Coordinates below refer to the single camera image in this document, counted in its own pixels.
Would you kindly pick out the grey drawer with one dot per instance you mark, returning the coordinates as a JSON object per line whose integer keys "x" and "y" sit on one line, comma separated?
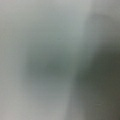
{"x": 96, "y": 92}

